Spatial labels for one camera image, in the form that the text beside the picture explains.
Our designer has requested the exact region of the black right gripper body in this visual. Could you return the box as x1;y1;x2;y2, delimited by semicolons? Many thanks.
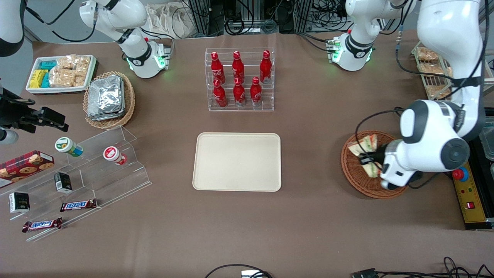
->
0;88;39;134

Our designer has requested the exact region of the red plaid cookie box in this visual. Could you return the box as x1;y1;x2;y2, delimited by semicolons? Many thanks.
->
0;151;54;188

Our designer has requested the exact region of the red cola bottle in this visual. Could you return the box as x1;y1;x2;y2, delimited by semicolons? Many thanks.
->
232;51;245;82
213;79;227;108
233;77;246;107
250;76;262;107
210;51;225;84
259;50;272;84

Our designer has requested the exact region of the white cloth bag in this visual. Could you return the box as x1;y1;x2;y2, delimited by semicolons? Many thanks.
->
146;3;193;39

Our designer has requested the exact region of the clear acrylic stepped stand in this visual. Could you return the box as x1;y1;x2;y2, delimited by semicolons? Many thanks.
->
0;125;152;242

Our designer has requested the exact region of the beige plastic tray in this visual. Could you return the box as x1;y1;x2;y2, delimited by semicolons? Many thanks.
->
192;132;282;192

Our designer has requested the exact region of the black looped cable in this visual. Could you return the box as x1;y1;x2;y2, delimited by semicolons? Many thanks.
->
205;264;272;278

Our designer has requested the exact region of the black power cable with plug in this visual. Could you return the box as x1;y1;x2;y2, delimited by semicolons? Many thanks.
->
409;172;454;190

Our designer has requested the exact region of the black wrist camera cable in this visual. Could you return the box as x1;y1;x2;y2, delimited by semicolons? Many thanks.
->
355;108;404;159

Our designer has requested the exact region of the white wire rack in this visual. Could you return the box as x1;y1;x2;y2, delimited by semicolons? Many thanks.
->
411;41;494;101

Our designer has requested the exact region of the brown Snickers bar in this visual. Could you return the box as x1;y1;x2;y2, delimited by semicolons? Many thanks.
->
22;217;63;233
60;199;98;212

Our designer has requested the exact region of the black cable bundle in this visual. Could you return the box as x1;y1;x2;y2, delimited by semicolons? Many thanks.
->
378;256;494;278

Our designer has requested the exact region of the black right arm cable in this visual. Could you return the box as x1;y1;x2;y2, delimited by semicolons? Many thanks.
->
23;0;97;43

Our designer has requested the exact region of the round brown wicker basket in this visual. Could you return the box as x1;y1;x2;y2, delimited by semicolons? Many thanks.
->
341;130;410;199

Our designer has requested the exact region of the small black box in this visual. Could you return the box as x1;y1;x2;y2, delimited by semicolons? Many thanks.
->
9;192;30;214
54;172;73;193

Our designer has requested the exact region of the white rectangular snack bin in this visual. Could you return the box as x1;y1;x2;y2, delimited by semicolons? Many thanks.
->
25;55;97;95

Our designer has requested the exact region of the clear acrylic bottle rack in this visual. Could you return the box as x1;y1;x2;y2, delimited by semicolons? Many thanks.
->
205;47;275;112

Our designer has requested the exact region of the red lid snack cup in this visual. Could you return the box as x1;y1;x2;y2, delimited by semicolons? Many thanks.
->
103;146;128;166

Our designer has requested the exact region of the black yellow control box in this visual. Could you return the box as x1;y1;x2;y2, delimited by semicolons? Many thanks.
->
451;135;494;231

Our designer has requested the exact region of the oval tan wicker basket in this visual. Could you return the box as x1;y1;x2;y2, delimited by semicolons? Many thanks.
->
83;71;135;130

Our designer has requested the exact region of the green lid snack cup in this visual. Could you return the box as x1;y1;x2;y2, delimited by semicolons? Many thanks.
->
55;137;83;158

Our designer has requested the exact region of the bagged brown pastry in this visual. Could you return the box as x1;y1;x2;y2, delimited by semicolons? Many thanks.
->
417;47;439;62
418;63;452;77
426;86;452;99

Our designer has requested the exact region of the yellow snack packet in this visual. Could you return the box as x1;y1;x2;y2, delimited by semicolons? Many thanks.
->
30;69;49;88

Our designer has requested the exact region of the triangular sandwich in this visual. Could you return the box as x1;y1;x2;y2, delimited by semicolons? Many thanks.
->
347;134;383;178

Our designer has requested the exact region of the clear plastic container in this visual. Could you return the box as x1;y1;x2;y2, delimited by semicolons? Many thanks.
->
479;127;494;161

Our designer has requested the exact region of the stack of foil containers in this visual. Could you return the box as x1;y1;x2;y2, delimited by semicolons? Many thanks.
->
87;75;126;121

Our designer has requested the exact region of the aluminium frame post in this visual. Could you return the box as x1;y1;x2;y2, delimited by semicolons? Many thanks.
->
293;0;315;33
185;0;224;37

